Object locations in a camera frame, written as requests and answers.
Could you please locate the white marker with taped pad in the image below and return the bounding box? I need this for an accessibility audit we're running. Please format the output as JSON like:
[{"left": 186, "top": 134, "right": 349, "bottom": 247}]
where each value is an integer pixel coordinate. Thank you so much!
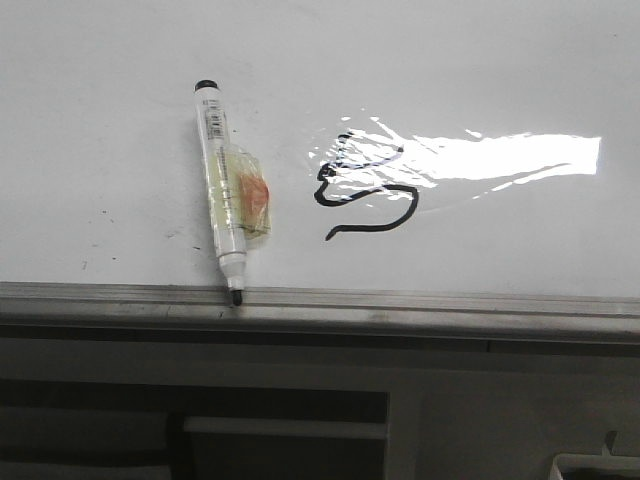
[{"left": 194, "top": 79, "right": 271, "bottom": 306}]

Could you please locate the white shelf bar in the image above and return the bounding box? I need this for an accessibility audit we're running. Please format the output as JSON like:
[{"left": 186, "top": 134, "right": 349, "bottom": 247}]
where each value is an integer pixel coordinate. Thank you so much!
[{"left": 183, "top": 417, "right": 388, "bottom": 440}]

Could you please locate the white whiteboard with metal frame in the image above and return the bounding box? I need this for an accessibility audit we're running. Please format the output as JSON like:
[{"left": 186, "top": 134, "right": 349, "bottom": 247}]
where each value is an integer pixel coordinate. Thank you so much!
[{"left": 1, "top": 1, "right": 639, "bottom": 343}]

